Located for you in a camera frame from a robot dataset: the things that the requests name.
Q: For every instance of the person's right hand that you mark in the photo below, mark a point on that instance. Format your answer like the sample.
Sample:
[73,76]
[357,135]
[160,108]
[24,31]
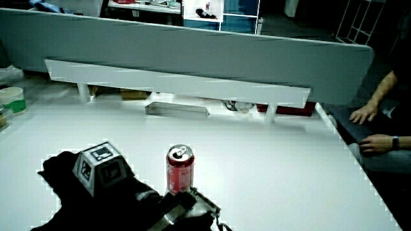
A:
[67,199]

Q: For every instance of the red cola can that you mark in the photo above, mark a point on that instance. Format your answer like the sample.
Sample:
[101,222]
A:
[180,173]

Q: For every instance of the another person's forearm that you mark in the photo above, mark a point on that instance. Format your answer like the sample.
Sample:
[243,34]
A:
[383,88]

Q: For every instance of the clear plastic container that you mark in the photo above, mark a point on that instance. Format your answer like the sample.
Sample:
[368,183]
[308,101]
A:
[3,118]

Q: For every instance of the green and white paper cup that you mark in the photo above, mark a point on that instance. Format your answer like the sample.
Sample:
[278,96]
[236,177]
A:
[13,99]

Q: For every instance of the brown cardboard box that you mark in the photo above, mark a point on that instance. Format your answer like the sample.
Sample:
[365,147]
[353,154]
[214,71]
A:
[133,95]

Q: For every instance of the clear plastic bag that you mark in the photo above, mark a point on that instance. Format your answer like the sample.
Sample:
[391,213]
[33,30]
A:
[10,74]

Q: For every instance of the long white shelf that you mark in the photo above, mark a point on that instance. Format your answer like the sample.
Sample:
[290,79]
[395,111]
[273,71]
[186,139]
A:
[180,84]

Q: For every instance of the blue cloth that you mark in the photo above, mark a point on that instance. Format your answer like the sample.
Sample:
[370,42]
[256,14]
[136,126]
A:
[48,6]

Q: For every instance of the grey desk partition panel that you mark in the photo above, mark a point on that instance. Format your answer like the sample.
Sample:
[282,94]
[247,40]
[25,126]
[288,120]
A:
[199,54]

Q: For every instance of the white table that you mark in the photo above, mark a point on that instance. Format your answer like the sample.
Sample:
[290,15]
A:
[144,7]

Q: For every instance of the black bottle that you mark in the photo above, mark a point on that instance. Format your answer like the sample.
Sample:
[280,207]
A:
[205,13]

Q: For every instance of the red box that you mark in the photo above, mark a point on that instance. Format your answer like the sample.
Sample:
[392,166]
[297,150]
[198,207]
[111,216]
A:
[293,110]

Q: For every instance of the white and blue cabinet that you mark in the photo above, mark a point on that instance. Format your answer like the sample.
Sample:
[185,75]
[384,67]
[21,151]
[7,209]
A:
[239,14]

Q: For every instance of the dark laptop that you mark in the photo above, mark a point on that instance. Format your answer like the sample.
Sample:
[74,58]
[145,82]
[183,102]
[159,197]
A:
[351,126]

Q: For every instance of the black wristwatch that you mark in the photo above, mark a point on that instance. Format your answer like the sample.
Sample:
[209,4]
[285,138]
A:
[395,143]

